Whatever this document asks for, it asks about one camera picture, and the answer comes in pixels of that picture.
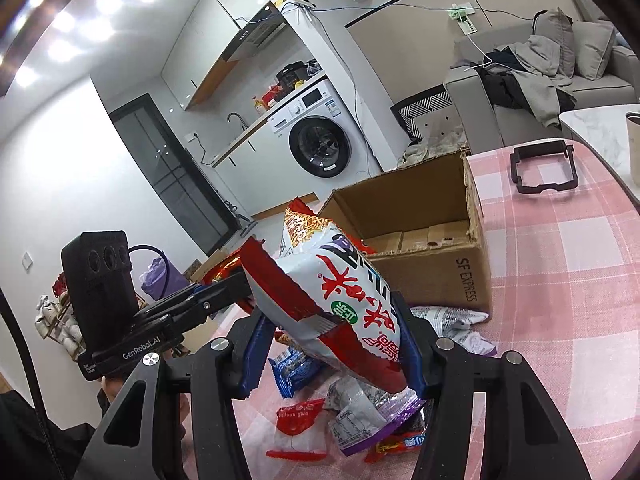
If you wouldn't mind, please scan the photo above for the person's left hand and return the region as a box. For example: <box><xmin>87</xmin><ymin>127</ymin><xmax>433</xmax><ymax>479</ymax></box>
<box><xmin>101</xmin><ymin>377</ymin><xmax>124</xmax><ymax>403</ymax></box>

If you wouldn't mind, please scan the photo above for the black plastic frame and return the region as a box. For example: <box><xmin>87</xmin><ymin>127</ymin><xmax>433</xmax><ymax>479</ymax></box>
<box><xmin>510</xmin><ymin>140</ymin><xmax>579</xmax><ymax>195</ymax></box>

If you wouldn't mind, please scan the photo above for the brown SF cardboard box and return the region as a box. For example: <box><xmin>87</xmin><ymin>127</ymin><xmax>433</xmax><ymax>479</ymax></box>
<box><xmin>318</xmin><ymin>151</ymin><xmax>492</xmax><ymax>314</ymax></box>

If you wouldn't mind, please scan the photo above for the range hood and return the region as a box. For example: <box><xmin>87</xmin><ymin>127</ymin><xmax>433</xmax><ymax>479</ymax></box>
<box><xmin>221</xmin><ymin>2</ymin><xmax>288</xmax><ymax>62</ymax></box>

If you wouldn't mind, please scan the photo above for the black glass door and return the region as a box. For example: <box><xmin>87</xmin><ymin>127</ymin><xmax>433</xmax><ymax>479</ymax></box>
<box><xmin>108</xmin><ymin>94</ymin><xmax>240</xmax><ymax>255</ymax></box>

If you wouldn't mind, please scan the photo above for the white marble coffee table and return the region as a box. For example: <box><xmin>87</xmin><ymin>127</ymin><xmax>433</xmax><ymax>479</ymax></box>
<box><xmin>559</xmin><ymin>104</ymin><xmax>639</xmax><ymax>208</ymax></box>

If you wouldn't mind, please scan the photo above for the grey and black clothes pile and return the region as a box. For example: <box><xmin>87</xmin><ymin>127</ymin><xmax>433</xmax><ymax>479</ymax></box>
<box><xmin>476</xmin><ymin>35</ymin><xmax>577</xmax><ymax>128</ymax></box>

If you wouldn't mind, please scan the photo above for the black cooker on counter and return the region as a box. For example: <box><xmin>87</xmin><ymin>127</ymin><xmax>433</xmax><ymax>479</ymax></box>
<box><xmin>276</xmin><ymin>61</ymin><xmax>309</xmax><ymax>90</ymax></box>

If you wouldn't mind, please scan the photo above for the blue cookie pack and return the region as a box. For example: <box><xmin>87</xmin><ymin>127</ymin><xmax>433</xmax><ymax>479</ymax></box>
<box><xmin>268</xmin><ymin>347</ymin><xmax>326</xmax><ymax>399</ymax></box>

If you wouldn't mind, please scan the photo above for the wall power socket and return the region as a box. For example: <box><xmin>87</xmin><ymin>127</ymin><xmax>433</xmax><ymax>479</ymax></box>
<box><xmin>448</xmin><ymin>3</ymin><xmax>477</xmax><ymax>36</ymax></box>

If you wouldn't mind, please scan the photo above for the beige cup with lid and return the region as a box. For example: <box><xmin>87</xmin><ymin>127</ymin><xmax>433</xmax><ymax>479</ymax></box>
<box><xmin>626</xmin><ymin>112</ymin><xmax>640</xmax><ymax>185</ymax></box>

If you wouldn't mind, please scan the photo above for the white washing machine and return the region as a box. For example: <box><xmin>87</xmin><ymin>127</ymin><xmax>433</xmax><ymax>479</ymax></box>
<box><xmin>267</xmin><ymin>78</ymin><xmax>382</xmax><ymax>200</ymax></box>

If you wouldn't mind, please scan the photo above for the black patterned chair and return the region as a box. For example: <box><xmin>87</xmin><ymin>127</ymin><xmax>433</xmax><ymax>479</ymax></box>
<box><xmin>390</xmin><ymin>84</ymin><xmax>460</xmax><ymax>143</ymax></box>

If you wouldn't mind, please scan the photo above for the red white balloon snack bag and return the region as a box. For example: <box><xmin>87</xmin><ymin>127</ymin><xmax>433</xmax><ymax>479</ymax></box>
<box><xmin>265</xmin><ymin>399</ymin><xmax>329</xmax><ymax>463</ymax></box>

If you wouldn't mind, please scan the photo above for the small red snack pack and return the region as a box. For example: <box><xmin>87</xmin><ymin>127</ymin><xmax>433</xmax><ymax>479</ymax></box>
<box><xmin>364</xmin><ymin>431</ymin><xmax>425</xmax><ymax>464</ymax></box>

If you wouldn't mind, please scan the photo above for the silver purple snack bag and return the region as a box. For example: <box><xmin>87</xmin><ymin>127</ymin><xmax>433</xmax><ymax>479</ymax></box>
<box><xmin>323</xmin><ymin>376</ymin><xmax>425</xmax><ymax>456</ymax></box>
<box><xmin>410</xmin><ymin>307</ymin><xmax>497</xmax><ymax>356</ymax></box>

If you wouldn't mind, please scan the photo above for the black camera cable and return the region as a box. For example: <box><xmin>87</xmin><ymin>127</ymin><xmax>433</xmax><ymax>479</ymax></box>
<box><xmin>0</xmin><ymin>287</ymin><xmax>66</xmax><ymax>480</ymax></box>

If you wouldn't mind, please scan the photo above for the grey sofa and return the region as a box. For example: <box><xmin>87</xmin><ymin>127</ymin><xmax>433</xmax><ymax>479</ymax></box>
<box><xmin>444</xmin><ymin>21</ymin><xmax>639</xmax><ymax>154</ymax></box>

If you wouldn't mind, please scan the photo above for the red white noodle snack bag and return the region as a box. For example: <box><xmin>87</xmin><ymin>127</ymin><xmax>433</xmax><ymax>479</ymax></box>
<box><xmin>239</xmin><ymin>198</ymin><xmax>407</xmax><ymax>393</ymax></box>

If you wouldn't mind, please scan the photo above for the red cone snack bag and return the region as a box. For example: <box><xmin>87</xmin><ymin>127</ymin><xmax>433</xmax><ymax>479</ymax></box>
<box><xmin>198</xmin><ymin>248</ymin><xmax>242</xmax><ymax>285</ymax></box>

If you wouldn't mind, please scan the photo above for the grey pillow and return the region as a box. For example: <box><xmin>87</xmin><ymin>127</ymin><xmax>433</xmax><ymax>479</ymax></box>
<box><xmin>573</xmin><ymin>22</ymin><xmax>616</xmax><ymax>81</ymax></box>
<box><xmin>532</xmin><ymin>8</ymin><xmax>576</xmax><ymax>78</ymax></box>

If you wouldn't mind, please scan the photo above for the pink plaid tablecloth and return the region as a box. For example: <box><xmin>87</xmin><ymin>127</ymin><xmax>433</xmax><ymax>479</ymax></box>
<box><xmin>179</xmin><ymin>136</ymin><xmax>640</xmax><ymax>480</ymax></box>

